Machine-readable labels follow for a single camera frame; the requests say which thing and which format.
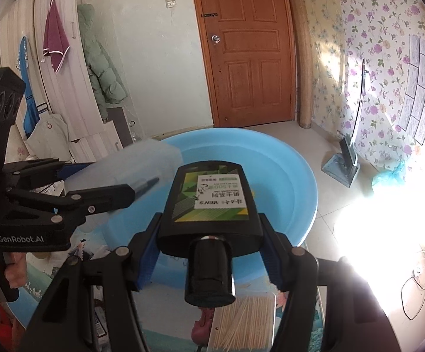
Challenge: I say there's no black shampoo bottle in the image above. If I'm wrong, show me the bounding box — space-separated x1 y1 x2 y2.
157 161 264 307

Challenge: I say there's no yellow floral mattress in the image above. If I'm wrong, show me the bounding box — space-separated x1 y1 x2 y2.
304 0 367 143

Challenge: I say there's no blue plastic basin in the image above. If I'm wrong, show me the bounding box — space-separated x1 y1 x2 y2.
99 128 317 290

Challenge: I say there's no brown wooden door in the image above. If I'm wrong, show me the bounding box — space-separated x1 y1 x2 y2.
189 0 297 127

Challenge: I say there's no white power cable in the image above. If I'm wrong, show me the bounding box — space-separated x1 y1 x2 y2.
399 242 425 321

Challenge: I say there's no maroon towel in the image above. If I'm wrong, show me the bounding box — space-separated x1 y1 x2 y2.
43 0 70 75

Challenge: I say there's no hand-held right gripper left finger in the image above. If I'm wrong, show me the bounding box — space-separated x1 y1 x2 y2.
18 213 163 352

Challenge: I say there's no clear pack of toothpicks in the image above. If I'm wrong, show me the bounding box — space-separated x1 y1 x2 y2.
207 292 276 351

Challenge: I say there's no green down jacket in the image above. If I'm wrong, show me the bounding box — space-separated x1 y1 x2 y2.
77 4 128 121

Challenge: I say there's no rolled bamboo mat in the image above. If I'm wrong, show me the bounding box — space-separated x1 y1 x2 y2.
287 0 314 130

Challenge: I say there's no blue apron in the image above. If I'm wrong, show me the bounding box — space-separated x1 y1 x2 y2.
17 37 40 140

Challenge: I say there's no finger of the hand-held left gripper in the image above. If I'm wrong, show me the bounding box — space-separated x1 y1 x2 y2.
3 158 96 185
5 176 160 225

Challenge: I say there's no scenic print round desktop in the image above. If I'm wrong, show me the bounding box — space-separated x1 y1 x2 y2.
5 235 326 352

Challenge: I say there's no pale wooden wardrobe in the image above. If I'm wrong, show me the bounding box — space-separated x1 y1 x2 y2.
0 0 125 162

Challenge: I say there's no person's left hand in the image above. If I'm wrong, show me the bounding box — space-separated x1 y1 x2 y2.
4 252 28 290

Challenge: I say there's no white tote bag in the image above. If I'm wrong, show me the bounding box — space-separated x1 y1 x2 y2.
25 114 70 162

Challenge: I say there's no blue plastic bag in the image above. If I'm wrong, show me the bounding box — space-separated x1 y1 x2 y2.
372 161 407 193

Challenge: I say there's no translucent plastic storage box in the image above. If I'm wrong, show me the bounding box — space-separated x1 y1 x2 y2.
64 138 184 228

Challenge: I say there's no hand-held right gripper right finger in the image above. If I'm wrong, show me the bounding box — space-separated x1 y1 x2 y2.
258 213 392 352

